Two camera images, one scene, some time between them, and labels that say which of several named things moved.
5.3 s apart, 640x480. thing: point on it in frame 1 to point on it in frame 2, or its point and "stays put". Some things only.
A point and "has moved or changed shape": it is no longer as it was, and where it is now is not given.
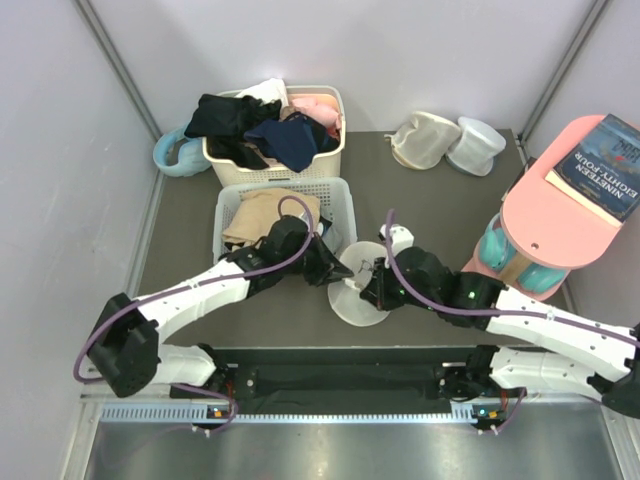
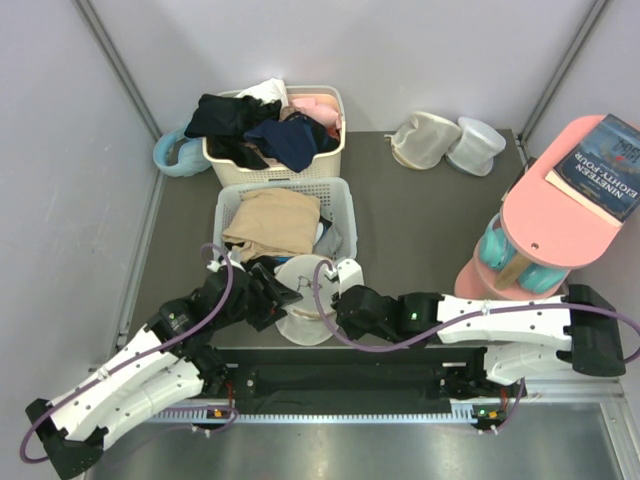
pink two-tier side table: x=550 y=224 stays put
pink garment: x=324 y=114 stays put
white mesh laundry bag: x=345 y=295 has moved or changed shape
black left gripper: x=327 y=268 to x=274 y=293
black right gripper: x=376 y=291 to x=351 y=331
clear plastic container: x=474 y=148 stays put
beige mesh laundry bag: x=423 y=140 stays put
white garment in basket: x=267 y=92 stays put
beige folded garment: x=254 y=211 stays put
